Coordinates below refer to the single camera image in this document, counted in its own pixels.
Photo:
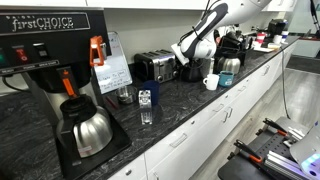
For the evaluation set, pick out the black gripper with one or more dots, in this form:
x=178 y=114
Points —
x=180 y=67

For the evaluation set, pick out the silver black toaster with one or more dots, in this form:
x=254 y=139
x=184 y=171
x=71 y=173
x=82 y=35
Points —
x=156 y=63

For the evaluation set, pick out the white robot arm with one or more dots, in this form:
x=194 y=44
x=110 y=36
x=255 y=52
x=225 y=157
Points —
x=206 y=36

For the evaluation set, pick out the black kettle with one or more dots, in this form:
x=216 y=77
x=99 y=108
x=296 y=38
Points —
x=193 y=74

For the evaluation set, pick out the silver thermos bottle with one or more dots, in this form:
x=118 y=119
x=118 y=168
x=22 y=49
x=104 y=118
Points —
x=208 y=68

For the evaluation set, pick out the white coffee mug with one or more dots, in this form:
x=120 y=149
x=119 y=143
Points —
x=212 y=82

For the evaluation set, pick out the dark blue plastic cup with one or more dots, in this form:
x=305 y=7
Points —
x=153 y=90

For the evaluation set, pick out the teal coffee mug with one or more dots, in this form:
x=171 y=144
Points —
x=226 y=80

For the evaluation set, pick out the steel electric kettle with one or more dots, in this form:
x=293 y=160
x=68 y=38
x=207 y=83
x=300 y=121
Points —
x=230 y=65

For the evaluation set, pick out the black condiment organizer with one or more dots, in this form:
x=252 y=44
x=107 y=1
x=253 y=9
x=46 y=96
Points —
x=235 y=43

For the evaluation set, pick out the small glass jar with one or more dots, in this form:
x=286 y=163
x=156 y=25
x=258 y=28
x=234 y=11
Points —
x=126 y=95

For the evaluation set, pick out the white handwritten sign board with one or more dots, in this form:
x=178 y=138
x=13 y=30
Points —
x=115 y=73

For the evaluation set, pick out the white base cabinet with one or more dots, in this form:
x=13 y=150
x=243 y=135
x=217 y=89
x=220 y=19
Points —
x=206 y=133

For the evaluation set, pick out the dark red marker pen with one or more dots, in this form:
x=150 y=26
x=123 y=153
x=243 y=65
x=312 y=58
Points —
x=112 y=102

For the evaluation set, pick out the white upper cabinet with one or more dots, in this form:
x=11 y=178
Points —
x=133 y=3

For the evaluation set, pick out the white paper napkins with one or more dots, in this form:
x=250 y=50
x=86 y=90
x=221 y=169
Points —
x=263 y=49

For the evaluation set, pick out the red paper cup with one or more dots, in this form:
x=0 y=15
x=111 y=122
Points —
x=261 y=37

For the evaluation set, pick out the white paper cup stack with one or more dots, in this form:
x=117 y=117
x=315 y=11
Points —
x=277 y=39

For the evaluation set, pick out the small black coffee maker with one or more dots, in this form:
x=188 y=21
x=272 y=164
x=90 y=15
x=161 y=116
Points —
x=276 y=26

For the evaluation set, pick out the stainless steel coffee carafe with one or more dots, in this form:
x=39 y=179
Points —
x=93 y=131

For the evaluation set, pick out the small silver cabinet knob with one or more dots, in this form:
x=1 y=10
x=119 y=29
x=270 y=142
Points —
x=128 y=172

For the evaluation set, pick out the black robot cart platform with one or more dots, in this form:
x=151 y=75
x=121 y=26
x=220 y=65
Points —
x=240 y=170

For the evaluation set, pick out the black firstchoice coffee machine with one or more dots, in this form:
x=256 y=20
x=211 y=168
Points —
x=50 y=33

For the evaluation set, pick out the aluminium extrusion bars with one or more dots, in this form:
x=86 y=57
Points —
x=283 y=163

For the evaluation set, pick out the white device blue light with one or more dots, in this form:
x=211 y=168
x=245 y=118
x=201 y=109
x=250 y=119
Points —
x=308 y=150

